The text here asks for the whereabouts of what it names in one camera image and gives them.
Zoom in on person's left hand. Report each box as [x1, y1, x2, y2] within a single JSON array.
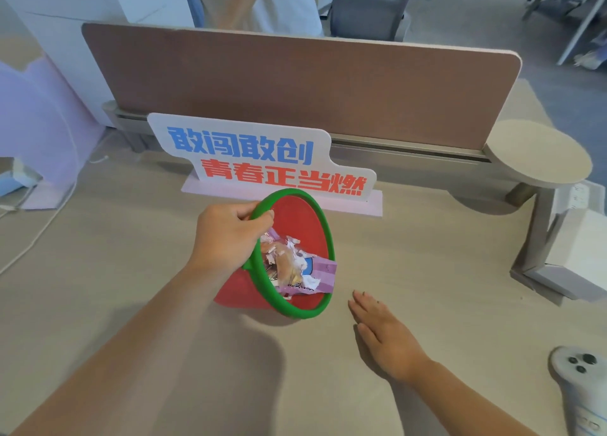
[[187, 202, 276, 283]]

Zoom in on person's right hand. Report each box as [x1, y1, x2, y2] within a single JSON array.
[[347, 290, 435, 386]]

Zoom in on red bin with green rim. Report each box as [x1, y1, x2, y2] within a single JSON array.
[[213, 188, 337, 320]]

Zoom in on person's right forearm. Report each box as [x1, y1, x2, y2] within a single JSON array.
[[403, 359, 541, 436]]

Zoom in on person's left forearm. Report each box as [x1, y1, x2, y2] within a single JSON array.
[[9, 265, 224, 436]]

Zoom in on tan crumpled wrapper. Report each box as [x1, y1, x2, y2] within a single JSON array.
[[261, 240, 304, 285]]

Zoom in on crumpled white paper scraps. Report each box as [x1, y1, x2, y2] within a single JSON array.
[[284, 235, 321, 290]]

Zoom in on white sign with coloured characters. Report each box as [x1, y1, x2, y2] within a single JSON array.
[[147, 112, 384, 217]]

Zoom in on purple snack wrapper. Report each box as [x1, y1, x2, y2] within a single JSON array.
[[279, 255, 338, 296]]

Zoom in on brown desk divider panel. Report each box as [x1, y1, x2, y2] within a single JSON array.
[[82, 22, 523, 152]]

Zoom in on white handheld controller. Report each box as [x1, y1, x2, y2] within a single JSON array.
[[549, 346, 607, 436]]

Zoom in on white box device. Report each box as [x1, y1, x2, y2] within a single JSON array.
[[535, 207, 607, 303]]

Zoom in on lilac display board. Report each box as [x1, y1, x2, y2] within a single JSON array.
[[0, 53, 108, 211]]

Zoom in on grey office chair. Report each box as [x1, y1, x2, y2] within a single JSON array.
[[329, 0, 421, 42]]

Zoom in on white power strip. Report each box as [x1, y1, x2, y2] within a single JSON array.
[[554, 182, 592, 214]]

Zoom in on round beige side shelf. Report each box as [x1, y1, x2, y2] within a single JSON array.
[[483, 119, 593, 190]]

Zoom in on white cabinet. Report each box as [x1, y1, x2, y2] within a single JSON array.
[[0, 0, 196, 129]]

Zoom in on grey divider rail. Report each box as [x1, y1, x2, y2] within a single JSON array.
[[102, 101, 522, 173]]

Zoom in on grey shelf bracket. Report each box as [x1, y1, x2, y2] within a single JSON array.
[[506, 182, 570, 306]]

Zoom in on white cable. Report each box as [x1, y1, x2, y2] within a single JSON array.
[[0, 153, 110, 276]]

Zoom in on white table frame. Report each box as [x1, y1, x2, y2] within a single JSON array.
[[522, 0, 607, 67]]

